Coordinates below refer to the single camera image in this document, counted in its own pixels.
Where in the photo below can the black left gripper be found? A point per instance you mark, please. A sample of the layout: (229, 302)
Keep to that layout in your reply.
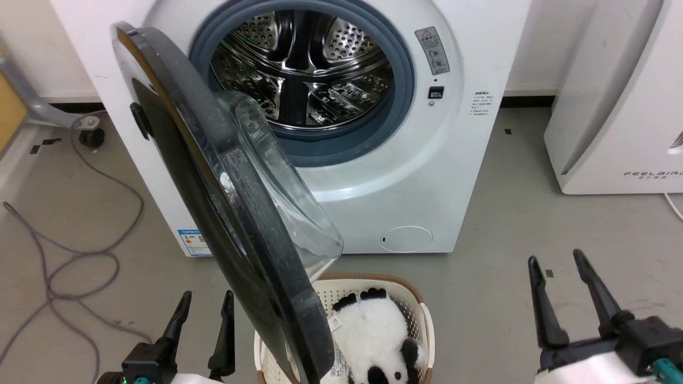
(147, 365)

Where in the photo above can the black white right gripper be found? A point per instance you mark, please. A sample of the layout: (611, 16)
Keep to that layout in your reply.
(629, 354)

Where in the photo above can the black glass washing machine door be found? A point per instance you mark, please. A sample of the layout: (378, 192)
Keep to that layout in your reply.
(213, 213)

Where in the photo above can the white washing machine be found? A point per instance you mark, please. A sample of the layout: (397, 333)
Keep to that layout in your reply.
(427, 170)

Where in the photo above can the black door lock slot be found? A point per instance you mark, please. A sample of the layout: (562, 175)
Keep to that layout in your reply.
(436, 93)

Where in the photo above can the grey rubber door gasket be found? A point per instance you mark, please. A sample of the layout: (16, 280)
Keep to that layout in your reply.
(401, 101)

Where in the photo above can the steel washing machine drum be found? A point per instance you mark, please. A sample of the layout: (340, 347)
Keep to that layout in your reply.
(341, 90)

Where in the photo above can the blue energy label sticker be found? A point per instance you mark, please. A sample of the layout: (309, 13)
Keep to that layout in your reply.
(193, 243)

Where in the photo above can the white toy tag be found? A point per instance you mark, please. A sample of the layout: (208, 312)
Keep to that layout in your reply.
(339, 365)

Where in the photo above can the cream plastic laundry basket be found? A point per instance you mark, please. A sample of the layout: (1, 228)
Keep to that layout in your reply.
(413, 314)

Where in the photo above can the panda plush toy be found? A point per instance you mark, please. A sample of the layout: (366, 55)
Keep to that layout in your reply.
(373, 333)

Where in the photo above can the round white filter cover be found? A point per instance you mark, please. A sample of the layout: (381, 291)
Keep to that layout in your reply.
(406, 239)

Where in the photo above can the white air purifier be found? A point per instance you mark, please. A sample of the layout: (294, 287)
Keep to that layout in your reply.
(619, 106)

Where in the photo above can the black caster wheel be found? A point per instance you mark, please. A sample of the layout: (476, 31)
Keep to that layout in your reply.
(92, 138)

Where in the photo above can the grey chair base with caster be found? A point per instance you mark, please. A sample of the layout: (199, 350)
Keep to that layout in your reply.
(32, 104)

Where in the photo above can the yellow wooden panel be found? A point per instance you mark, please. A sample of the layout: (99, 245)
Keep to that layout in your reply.
(9, 114)

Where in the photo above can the grey warning sticker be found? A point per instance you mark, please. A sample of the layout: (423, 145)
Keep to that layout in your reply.
(433, 50)

